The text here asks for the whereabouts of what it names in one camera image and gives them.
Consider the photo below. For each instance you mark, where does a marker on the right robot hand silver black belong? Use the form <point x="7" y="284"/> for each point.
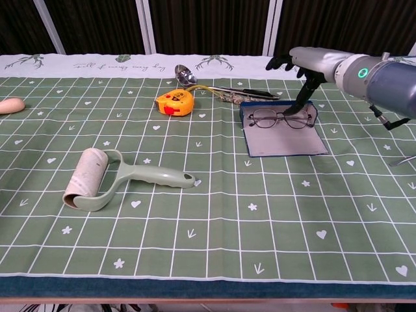
<point x="318" y="63"/>

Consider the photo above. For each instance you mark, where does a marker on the white aluminium partition post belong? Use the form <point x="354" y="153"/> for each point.
<point x="272" y="26"/>
<point x="48" y="26"/>
<point x="146" y="26"/>

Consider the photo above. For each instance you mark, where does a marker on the dark blue glasses case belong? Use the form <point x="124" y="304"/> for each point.
<point x="282" y="141"/>

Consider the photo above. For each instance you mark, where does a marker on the black orange screwdriver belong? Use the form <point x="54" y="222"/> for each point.
<point x="403" y="161"/>

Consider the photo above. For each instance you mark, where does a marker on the yellow tape measure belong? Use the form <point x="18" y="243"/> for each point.
<point x="177" y="102"/>

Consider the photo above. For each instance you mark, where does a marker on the green lint roller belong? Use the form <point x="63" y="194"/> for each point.
<point x="86" y="175"/>

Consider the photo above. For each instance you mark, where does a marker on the black-rimmed eyeglasses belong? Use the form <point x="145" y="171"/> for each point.
<point x="264" y="118"/>

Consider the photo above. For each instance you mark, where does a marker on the green grid tablecloth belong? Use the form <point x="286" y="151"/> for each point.
<point x="227" y="211"/>

